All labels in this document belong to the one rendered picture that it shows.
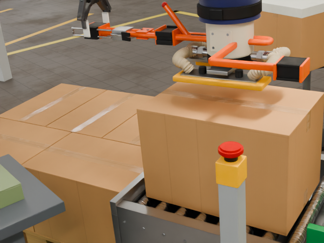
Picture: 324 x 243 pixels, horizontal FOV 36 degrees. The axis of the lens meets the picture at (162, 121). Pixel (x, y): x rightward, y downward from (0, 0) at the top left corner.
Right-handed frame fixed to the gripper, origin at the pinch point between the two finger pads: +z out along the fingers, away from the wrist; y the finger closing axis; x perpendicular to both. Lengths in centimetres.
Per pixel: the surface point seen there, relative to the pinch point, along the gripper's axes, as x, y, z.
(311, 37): -54, 132, 36
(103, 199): -6, -19, 71
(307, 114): -89, -1, 24
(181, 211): -47, -21, 64
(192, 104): -47, -7, 24
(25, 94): 230, 159, 119
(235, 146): -82, -48, 15
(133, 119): 21, 47, 65
